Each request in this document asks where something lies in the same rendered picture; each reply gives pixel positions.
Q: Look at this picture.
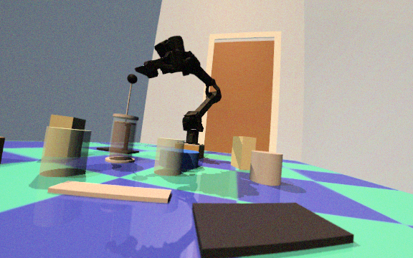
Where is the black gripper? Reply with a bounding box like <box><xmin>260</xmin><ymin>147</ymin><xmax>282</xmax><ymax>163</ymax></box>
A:
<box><xmin>135</xmin><ymin>49</ymin><xmax>184</xmax><ymax>78</ymax></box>

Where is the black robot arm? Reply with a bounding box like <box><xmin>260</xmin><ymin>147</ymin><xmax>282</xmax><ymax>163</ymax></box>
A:
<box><xmin>154</xmin><ymin>36</ymin><xmax>222</xmax><ymax>145</ymax></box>

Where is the french press coffee maker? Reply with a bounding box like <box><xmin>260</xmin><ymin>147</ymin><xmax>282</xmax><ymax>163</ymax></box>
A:
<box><xmin>105</xmin><ymin>74</ymin><xmax>138</xmax><ymax>163</ymax></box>

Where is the beige flat bar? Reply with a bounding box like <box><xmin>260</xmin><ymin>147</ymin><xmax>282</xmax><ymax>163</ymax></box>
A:
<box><xmin>48</xmin><ymin>181</ymin><xmax>171</xmax><ymax>203</ymax></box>

